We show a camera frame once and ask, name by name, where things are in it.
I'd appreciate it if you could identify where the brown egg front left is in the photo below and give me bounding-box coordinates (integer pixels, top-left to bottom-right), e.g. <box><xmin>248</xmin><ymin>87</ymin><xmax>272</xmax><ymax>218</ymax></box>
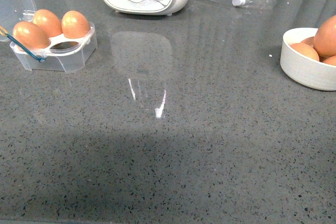
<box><xmin>13</xmin><ymin>21</ymin><xmax>50</xmax><ymax>49</ymax></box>

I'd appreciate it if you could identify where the brown egg in bowl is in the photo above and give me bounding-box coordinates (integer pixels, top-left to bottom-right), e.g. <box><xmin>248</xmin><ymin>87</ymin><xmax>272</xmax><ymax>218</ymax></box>
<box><xmin>290</xmin><ymin>42</ymin><xmax>320</xmax><ymax>61</ymax></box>
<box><xmin>313</xmin><ymin>16</ymin><xmax>335</xmax><ymax>57</ymax></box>
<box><xmin>322</xmin><ymin>56</ymin><xmax>336</xmax><ymax>66</ymax></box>

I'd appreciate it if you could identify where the brown egg back right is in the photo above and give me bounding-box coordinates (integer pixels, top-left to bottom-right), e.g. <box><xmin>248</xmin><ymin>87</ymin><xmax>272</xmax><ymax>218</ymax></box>
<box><xmin>61</xmin><ymin>10</ymin><xmax>91</xmax><ymax>39</ymax></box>

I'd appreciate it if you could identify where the blue yellow rubber band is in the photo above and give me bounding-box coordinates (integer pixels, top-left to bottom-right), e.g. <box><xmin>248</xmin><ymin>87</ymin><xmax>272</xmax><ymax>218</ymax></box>
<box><xmin>1</xmin><ymin>26</ymin><xmax>46</xmax><ymax>62</ymax></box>

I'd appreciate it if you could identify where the clear plastic egg box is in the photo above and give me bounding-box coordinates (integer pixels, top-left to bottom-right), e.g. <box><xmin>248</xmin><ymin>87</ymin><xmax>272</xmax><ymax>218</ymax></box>
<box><xmin>1</xmin><ymin>0</ymin><xmax>98</xmax><ymax>73</ymax></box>

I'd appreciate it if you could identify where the brown egg back left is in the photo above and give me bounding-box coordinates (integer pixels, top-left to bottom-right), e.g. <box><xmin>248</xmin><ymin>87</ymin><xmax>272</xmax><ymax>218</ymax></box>
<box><xmin>33</xmin><ymin>9</ymin><xmax>62</xmax><ymax>37</ymax></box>

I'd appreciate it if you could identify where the white ceramic bowl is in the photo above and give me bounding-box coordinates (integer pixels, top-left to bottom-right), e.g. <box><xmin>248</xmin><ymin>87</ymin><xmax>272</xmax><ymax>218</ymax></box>
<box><xmin>280</xmin><ymin>28</ymin><xmax>336</xmax><ymax>91</ymax></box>

